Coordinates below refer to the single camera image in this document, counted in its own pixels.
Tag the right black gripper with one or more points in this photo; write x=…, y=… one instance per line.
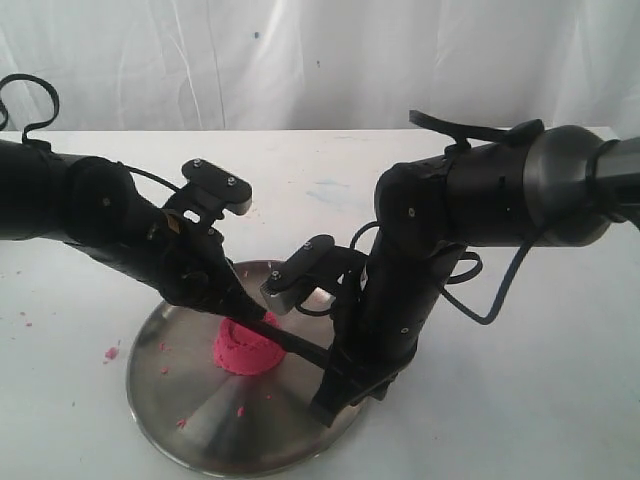
x=395, y=301

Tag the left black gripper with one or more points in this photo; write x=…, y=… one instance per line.
x=187, y=267

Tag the black kitchen knife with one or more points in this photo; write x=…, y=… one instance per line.
x=293, y=344

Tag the pink sand mound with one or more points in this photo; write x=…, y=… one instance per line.
x=240, y=351

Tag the round steel plate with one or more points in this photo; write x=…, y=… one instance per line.
x=217, y=423

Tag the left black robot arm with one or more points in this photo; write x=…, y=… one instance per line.
x=92, y=205

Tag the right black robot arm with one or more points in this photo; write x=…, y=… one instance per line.
x=533, y=187

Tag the pink sand crumb lump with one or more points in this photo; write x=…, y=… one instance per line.
x=111, y=354

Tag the white backdrop curtain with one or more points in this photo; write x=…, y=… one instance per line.
x=259, y=65

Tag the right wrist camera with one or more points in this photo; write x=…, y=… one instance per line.
x=318, y=264

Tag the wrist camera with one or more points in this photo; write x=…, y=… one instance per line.
x=318, y=264
x=209, y=192

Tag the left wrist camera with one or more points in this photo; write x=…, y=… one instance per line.
x=209, y=192

